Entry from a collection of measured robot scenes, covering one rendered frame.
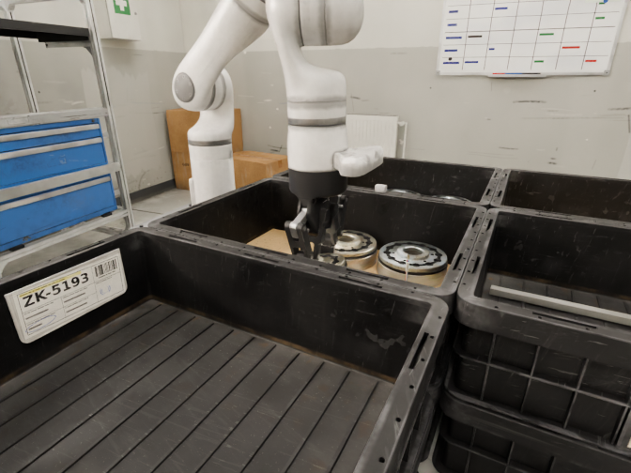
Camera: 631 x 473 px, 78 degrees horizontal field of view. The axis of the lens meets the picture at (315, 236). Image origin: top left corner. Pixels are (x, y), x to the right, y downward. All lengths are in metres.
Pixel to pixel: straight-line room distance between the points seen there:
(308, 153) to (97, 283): 0.29
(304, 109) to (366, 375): 0.29
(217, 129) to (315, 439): 0.66
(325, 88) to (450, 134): 3.22
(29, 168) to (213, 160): 1.68
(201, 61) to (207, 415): 0.62
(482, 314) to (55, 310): 0.43
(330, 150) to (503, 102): 3.21
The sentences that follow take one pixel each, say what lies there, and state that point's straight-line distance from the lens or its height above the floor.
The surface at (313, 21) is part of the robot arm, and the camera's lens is 0.46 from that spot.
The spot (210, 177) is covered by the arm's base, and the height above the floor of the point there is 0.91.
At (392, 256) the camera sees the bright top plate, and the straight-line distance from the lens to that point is 0.60.
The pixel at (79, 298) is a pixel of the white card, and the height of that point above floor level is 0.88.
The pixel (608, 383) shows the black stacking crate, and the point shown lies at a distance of 0.42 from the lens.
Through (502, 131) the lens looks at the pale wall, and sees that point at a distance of 3.65.
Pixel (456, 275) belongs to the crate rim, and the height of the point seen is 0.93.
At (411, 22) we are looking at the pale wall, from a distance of 3.69.
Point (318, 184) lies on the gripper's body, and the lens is 0.47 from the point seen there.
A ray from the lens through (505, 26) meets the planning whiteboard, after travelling 3.62.
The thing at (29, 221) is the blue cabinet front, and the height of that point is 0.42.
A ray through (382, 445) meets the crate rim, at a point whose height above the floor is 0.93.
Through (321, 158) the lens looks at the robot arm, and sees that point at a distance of 0.46.
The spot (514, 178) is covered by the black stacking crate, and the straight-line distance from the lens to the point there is 0.93.
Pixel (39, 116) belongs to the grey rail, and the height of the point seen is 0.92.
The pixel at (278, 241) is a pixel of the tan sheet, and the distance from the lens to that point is 0.72.
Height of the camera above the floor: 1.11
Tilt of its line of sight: 22 degrees down
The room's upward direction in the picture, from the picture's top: straight up
